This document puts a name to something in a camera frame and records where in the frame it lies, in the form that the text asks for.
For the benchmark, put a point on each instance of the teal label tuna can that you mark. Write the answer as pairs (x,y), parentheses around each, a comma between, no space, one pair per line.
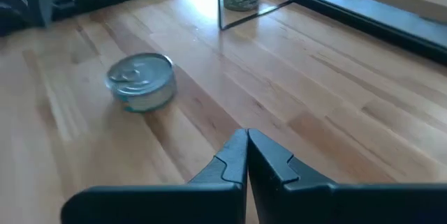
(139,81)

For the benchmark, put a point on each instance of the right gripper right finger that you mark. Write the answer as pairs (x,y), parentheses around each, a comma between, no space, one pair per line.
(314,203)

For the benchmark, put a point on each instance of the black aluminium table frame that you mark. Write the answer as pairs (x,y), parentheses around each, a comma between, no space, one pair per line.
(384,32)

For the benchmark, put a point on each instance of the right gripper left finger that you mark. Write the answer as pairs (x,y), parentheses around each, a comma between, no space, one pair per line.
(209,203)

